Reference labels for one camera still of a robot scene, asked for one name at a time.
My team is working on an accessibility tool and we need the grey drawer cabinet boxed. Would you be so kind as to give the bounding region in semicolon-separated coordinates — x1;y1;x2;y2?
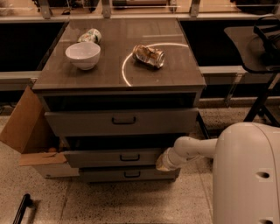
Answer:
31;17;207;152

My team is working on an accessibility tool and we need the black chair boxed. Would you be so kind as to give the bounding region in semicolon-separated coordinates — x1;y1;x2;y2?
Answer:
195;17;280;140

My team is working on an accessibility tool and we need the grey drawer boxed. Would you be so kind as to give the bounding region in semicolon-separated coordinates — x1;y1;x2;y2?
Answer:
45;108;198;137
64;148;163;168
79;165;180;182

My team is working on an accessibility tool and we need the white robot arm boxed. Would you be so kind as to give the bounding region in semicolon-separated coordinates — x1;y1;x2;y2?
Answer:
156;122;280;224

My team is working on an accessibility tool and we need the grey top drawer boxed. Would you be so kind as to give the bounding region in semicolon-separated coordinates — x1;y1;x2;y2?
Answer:
45;108;198;137

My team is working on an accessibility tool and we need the grey bottom drawer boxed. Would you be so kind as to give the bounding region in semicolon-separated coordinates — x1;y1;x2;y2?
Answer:
79;165;180;182

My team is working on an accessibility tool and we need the white ceramic bowl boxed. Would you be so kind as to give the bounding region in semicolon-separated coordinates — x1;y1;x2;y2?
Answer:
65;42;101;70

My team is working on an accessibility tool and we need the crushed metal can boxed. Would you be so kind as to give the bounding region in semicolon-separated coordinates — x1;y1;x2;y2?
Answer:
132;45;165;69

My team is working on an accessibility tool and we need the black bar on floor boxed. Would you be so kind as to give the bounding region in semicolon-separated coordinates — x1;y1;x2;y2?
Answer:
12;193;33;224

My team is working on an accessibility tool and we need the open cardboard box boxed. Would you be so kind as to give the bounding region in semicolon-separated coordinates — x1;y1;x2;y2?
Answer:
0;87;79;179

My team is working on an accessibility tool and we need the black bag on chair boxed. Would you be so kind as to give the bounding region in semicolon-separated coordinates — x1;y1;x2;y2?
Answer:
254;15;280;67

